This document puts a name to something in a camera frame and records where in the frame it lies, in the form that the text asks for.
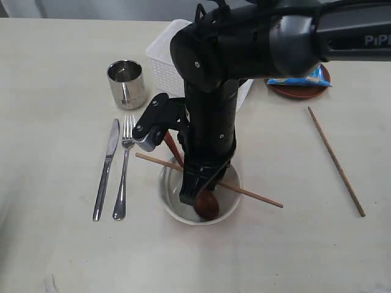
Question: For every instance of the dark red wooden spoon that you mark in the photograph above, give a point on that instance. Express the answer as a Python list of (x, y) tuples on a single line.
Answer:
[(206, 204)]

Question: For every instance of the steel fork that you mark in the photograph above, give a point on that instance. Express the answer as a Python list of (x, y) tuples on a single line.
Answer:
[(119, 211)]

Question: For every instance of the brown wooden plate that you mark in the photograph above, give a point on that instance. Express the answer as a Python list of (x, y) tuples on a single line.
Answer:
[(300, 92)]

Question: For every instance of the steel table knife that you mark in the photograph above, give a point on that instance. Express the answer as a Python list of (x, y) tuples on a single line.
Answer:
[(110, 152)]

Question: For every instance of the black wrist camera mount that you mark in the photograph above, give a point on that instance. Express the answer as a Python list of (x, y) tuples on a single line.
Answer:
[(162, 114)]

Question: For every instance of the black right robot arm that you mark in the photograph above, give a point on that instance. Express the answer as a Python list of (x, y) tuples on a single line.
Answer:
[(265, 39)]

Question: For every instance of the white plastic perforated basket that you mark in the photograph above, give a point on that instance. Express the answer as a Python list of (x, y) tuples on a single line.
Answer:
[(165, 76)]

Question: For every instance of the grey ceramic bowl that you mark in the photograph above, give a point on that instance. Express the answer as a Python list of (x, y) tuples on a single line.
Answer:
[(170, 181)]

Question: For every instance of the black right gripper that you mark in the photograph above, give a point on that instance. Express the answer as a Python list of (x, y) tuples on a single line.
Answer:
[(211, 140)]

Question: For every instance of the blue chips bag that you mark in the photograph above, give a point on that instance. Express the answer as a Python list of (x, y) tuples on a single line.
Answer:
[(317, 77)]

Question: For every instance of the wooden chopstick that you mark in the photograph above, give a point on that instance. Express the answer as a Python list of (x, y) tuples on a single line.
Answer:
[(336, 163), (221, 183)]

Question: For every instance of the shiny steel cup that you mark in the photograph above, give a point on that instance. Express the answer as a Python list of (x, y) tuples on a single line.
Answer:
[(127, 84)]

